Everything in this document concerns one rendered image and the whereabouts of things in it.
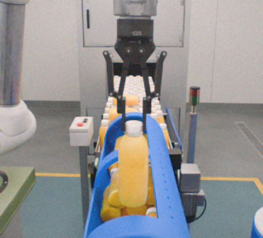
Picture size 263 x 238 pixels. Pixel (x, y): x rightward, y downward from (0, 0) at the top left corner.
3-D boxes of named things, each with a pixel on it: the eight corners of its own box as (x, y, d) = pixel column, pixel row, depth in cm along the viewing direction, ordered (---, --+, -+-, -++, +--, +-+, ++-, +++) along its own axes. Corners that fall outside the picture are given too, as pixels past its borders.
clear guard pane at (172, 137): (176, 217, 197) (180, 146, 183) (164, 161, 272) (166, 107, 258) (177, 217, 197) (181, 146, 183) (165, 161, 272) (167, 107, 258)
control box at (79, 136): (70, 146, 169) (68, 127, 166) (76, 133, 188) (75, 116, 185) (88, 146, 169) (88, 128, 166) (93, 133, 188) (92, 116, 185)
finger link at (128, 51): (132, 49, 64) (126, 47, 64) (121, 101, 67) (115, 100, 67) (132, 47, 68) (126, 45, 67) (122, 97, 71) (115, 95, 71)
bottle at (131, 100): (112, 103, 205) (140, 103, 205) (112, 93, 206) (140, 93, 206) (113, 106, 211) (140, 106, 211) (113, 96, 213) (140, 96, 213)
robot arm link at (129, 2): (160, -14, 58) (159, 19, 60) (157, -10, 67) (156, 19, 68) (111, -15, 58) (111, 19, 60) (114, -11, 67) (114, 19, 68)
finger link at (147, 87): (136, 47, 68) (142, 45, 67) (145, 97, 71) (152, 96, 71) (136, 49, 64) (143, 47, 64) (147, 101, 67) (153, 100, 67)
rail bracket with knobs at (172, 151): (163, 172, 162) (164, 153, 159) (162, 166, 169) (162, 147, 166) (182, 172, 162) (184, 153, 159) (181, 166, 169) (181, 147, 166)
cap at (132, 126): (145, 130, 71) (146, 123, 70) (133, 134, 68) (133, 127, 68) (134, 126, 74) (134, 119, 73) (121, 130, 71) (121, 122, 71)
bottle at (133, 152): (152, 201, 76) (155, 130, 71) (131, 212, 71) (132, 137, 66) (132, 190, 81) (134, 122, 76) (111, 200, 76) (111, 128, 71)
